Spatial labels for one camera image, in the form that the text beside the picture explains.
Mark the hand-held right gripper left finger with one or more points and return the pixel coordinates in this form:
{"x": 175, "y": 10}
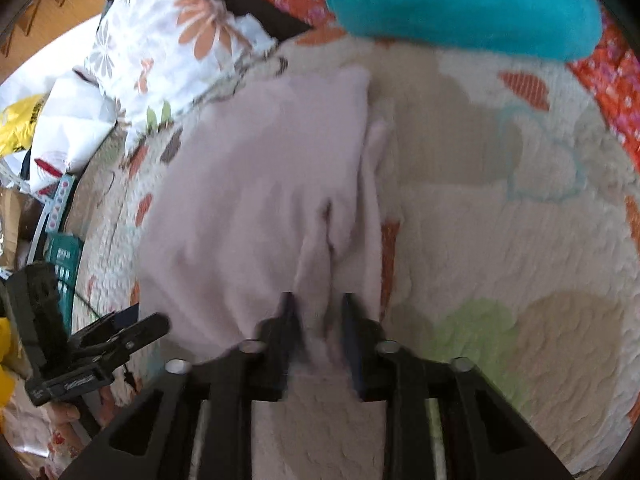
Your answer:
{"x": 289, "y": 322}

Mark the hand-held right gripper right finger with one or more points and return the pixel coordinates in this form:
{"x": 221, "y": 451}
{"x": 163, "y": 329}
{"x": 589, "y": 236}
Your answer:
{"x": 352, "y": 332}

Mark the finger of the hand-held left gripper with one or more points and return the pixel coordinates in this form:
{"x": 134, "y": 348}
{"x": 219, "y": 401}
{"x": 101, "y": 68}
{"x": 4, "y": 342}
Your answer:
{"x": 142, "y": 332}
{"x": 117, "y": 319}

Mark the pale pink floral sweater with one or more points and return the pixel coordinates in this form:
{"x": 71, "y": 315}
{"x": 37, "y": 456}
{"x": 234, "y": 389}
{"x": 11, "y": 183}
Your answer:
{"x": 240, "y": 200}

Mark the person's left hand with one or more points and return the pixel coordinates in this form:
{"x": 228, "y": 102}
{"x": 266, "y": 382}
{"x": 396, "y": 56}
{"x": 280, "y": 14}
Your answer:
{"x": 62, "y": 412}

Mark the yellow cloth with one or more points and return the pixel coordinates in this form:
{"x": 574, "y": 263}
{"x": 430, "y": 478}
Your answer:
{"x": 5, "y": 360}

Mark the green cardboard box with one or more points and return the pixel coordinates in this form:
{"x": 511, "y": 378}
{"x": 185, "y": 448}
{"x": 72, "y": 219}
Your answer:
{"x": 65, "y": 260}

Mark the brown cardboard box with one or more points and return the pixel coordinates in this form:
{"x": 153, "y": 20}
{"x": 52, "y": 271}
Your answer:
{"x": 17, "y": 225}

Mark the quilted floral bedspread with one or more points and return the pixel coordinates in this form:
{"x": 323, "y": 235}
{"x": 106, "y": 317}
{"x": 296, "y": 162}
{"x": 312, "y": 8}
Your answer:
{"x": 500, "y": 260}

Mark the yellow plastic bag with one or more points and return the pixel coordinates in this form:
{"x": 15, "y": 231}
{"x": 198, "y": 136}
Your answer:
{"x": 17, "y": 125}

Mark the white plastic bag red print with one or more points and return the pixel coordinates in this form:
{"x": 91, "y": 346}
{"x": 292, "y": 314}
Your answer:
{"x": 75, "y": 125}

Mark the white floral pillow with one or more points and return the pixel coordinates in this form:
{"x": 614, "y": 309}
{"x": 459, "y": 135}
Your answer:
{"x": 165, "y": 35}

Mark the black cloth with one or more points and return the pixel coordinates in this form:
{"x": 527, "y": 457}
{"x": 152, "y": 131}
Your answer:
{"x": 250, "y": 7}

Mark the teal fleece cloth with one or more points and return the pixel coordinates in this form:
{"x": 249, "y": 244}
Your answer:
{"x": 460, "y": 5}

